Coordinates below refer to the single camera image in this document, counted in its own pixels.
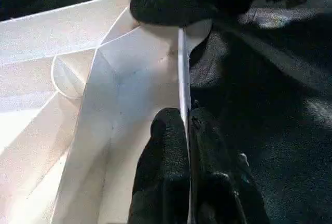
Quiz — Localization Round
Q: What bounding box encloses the white plastic table top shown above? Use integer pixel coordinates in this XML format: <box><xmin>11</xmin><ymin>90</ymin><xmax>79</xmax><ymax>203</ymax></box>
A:
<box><xmin>0</xmin><ymin>0</ymin><xmax>213</xmax><ymax>224</ymax></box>

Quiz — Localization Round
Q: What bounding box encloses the black plastic mat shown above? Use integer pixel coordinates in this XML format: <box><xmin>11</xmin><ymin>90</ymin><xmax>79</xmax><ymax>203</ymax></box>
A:
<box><xmin>0</xmin><ymin>0</ymin><xmax>332</xmax><ymax>224</ymax></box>

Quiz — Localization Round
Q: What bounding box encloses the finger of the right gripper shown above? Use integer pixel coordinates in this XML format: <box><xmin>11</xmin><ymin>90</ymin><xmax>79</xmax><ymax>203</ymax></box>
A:
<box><xmin>130</xmin><ymin>0</ymin><xmax>250</xmax><ymax>27</ymax></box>

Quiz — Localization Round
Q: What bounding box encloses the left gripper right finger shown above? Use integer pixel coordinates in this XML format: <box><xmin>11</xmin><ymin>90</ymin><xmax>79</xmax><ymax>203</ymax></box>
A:
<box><xmin>188</xmin><ymin>101</ymin><xmax>270</xmax><ymax>224</ymax></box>

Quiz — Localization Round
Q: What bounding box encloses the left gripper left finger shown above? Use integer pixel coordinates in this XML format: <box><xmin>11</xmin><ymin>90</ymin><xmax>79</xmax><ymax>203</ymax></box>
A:
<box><xmin>127</xmin><ymin>107</ymin><xmax>191</xmax><ymax>224</ymax></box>

